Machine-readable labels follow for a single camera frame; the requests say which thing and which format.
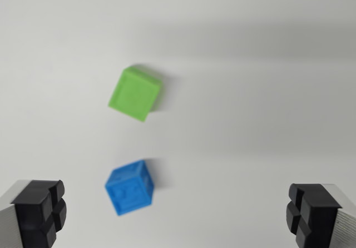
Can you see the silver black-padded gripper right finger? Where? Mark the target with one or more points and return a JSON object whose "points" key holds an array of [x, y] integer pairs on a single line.
{"points": [[320, 214]]}

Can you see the green cube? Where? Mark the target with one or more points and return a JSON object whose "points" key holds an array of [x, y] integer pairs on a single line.
{"points": [[135, 93]]}

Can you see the blue cube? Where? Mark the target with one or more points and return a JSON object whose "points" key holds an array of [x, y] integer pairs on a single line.
{"points": [[129, 188]]}

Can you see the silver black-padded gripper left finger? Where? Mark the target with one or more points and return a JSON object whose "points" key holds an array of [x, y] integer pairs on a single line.
{"points": [[30, 212]]}

